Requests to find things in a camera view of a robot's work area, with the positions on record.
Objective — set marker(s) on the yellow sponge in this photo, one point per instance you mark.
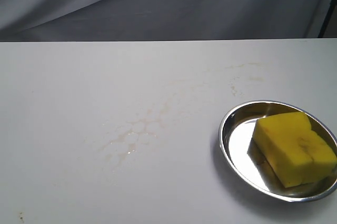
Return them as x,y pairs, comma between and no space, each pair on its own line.
296,153

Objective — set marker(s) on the orange liquid spill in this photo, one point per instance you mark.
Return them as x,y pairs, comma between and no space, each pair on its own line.
130,107

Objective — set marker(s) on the stainless steel round tray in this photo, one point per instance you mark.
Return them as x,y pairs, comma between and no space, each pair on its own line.
250,165

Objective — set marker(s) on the grey fabric backdrop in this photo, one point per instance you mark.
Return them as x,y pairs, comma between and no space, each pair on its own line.
159,20

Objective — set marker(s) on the black stand pole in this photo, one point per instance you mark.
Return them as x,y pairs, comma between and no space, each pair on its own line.
327,18

